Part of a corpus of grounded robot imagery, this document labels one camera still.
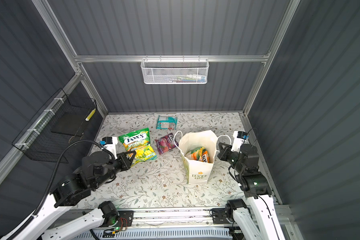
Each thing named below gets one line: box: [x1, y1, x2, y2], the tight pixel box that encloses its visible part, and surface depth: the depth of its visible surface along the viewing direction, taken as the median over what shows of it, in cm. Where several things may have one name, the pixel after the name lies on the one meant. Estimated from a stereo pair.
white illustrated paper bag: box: [173, 130, 232, 185], surface depth 79 cm
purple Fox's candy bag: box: [154, 133, 179, 155], surface depth 101 cm
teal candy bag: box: [156, 115, 178, 130], surface depth 114 cm
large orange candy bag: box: [185, 146, 210, 163], surface depth 80 cm
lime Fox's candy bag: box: [118, 127, 158, 167], surface depth 66 cm
